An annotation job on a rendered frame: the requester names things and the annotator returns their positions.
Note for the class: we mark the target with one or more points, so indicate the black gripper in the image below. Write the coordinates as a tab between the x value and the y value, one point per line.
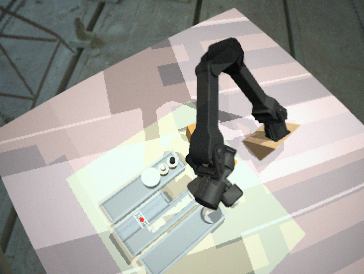
232	192

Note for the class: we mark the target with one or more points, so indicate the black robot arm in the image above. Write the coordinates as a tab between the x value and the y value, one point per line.
207	142

